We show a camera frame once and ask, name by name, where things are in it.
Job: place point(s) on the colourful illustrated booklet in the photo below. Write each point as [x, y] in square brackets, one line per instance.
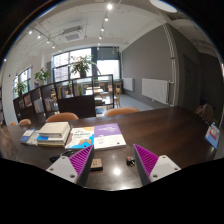
[80, 137]

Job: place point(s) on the large white wall radiator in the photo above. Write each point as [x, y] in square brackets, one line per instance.
[155, 90]

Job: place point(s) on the purple booklet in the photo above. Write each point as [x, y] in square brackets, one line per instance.
[108, 136]

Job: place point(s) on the blue and white book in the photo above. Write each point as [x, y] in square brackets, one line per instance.
[50, 140]

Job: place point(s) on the thick white book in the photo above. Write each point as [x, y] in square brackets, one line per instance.
[54, 128]

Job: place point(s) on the small potted plant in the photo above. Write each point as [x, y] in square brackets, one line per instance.
[20, 88]

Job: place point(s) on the large potted plant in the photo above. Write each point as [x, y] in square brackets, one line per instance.
[82, 65]

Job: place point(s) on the wall bookshelf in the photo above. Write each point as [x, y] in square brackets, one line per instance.
[1, 108]

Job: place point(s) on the medium potted plant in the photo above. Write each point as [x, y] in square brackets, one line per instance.
[42, 76]

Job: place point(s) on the dark open shelf unit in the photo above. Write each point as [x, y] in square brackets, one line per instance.
[76, 106]

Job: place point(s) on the small white wall radiator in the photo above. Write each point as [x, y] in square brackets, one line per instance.
[127, 84]

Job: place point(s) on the ceiling air conditioner unit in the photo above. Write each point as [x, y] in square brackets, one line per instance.
[72, 35]

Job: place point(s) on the brown wooden chair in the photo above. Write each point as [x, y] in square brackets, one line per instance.
[204, 112]

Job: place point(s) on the blue table sign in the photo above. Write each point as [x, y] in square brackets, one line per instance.
[212, 135]

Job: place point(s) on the large round ceiling lamp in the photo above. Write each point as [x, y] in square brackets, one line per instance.
[163, 5]

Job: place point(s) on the blue booklet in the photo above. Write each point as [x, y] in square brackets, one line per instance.
[26, 136]

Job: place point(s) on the ceiling spot lights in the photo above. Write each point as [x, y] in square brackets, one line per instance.
[109, 6]

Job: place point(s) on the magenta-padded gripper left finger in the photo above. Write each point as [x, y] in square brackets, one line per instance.
[61, 166]

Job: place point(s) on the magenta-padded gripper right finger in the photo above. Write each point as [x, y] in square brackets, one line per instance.
[165, 166]

